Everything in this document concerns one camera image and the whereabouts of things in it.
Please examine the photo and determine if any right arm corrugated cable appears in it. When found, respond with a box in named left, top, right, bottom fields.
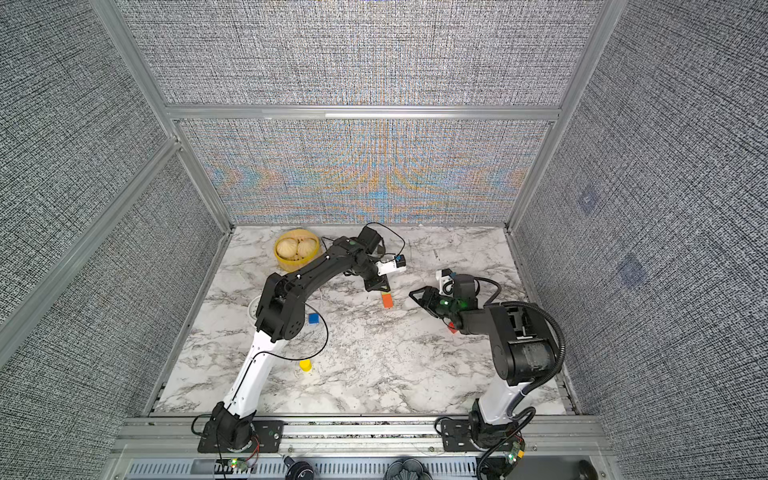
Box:
left=476, top=302, right=568, bottom=463

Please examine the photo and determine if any cream bun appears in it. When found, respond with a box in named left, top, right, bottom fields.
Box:
left=297, top=238, right=317, bottom=259
left=275, top=238, right=298, bottom=260

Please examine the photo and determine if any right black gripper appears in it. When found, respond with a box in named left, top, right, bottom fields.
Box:
left=410, top=285, right=460, bottom=319

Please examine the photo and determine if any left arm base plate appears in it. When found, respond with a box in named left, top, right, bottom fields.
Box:
left=196, top=420, right=285, bottom=454

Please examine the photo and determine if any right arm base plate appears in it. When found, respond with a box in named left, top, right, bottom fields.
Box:
left=436, top=417, right=483, bottom=453

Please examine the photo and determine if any yellow bamboo steamer basket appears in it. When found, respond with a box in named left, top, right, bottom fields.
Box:
left=273, top=229, right=320, bottom=272

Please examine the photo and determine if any left cream bun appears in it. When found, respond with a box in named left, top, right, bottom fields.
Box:
left=275, top=238, right=298, bottom=260

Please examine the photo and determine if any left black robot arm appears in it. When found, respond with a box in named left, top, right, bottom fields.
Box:
left=193, top=225, right=391, bottom=453

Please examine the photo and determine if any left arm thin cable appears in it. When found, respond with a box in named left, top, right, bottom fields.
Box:
left=227, top=221, right=407, bottom=409

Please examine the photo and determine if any aluminium front rail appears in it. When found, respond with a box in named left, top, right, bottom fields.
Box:
left=109, top=415, right=614, bottom=459

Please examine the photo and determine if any right cream bun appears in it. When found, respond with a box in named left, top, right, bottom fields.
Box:
left=297, top=238, right=317, bottom=259

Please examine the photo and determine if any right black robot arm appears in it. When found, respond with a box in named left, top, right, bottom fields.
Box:
left=409, top=269, right=566, bottom=449

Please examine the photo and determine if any white alarm clock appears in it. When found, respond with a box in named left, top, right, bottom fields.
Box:
left=247, top=295, right=261, bottom=323

